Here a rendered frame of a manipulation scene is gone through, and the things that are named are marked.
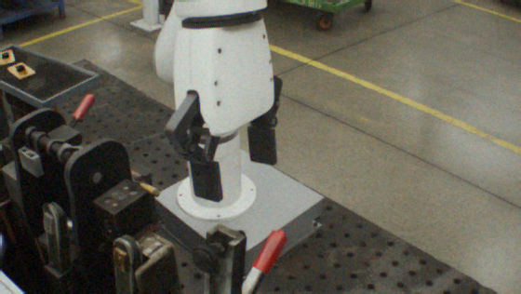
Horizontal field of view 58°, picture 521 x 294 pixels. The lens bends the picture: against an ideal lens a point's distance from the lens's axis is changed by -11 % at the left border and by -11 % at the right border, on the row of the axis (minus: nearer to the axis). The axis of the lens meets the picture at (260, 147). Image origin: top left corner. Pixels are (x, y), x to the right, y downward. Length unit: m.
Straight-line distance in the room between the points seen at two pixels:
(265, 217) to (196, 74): 0.78
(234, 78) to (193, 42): 0.05
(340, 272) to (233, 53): 0.82
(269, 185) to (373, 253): 0.30
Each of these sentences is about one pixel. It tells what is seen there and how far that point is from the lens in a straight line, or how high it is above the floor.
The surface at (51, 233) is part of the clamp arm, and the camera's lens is 0.80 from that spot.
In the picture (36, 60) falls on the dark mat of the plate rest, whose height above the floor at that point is 1.16.
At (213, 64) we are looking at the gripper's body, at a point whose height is 1.39.
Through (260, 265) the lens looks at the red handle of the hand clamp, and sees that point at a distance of 0.62.
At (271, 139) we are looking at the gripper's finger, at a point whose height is 1.28.
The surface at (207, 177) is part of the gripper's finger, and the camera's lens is 0.48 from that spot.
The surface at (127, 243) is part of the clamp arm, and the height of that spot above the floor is 1.11.
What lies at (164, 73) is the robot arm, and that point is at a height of 1.15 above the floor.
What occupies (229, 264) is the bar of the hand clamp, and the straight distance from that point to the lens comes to 0.53.
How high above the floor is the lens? 1.56
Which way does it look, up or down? 32 degrees down
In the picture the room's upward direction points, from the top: straight up
